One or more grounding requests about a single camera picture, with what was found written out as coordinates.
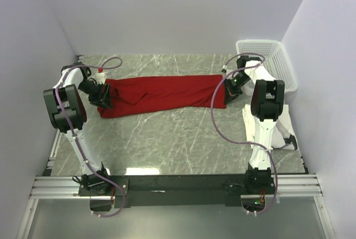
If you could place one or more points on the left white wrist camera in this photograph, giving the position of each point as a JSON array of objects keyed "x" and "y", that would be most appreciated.
[{"x": 101, "y": 76}]

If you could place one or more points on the white printed folded t-shirt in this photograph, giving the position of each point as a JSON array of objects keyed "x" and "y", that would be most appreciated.
[{"x": 284, "y": 137}]

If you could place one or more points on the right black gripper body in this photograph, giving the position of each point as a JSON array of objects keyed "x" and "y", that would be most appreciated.
[{"x": 233, "y": 85}]

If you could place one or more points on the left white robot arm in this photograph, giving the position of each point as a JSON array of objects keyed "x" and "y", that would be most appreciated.
[{"x": 68, "y": 115}]

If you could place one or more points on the red t-shirt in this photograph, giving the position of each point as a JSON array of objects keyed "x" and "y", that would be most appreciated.
[{"x": 159, "y": 93}]

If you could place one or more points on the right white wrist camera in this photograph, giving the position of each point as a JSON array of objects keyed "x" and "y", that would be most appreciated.
[{"x": 225, "y": 70}]

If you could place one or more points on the white perforated plastic basket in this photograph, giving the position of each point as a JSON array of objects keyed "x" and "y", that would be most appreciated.
[{"x": 277, "y": 61}]

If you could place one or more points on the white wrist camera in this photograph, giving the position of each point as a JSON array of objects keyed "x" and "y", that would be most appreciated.
[
  {"x": 101, "y": 76},
  {"x": 225, "y": 70}
]

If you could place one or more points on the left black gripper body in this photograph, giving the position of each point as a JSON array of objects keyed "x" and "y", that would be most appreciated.
[{"x": 95, "y": 91}]

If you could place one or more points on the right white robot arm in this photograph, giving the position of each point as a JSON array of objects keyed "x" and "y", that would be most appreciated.
[{"x": 266, "y": 106}]

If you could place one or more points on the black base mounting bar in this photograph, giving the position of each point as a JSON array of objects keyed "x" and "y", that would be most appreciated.
[{"x": 232, "y": 190}]

